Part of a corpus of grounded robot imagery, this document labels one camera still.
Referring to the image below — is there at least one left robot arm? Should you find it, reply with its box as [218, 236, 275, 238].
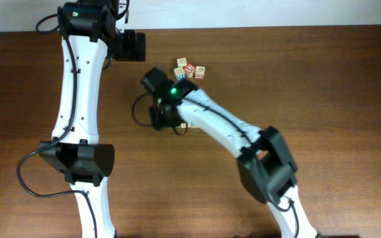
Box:
[39, 0, 146, 238]

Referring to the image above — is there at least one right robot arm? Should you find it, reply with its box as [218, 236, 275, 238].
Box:
[142, 77, 319, 237]

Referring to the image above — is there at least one wooden block blue side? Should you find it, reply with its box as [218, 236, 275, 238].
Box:
[173, 67, 187, 81]

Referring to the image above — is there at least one small top wooden block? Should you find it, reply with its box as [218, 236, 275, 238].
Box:
[177, 58, 187, 67]

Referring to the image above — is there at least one red top wooden block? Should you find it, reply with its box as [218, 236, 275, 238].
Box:
[183, 63, 196, 78]

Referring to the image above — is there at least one wooden block red edge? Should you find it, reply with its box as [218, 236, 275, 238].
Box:
[194, 65, 205, 79]

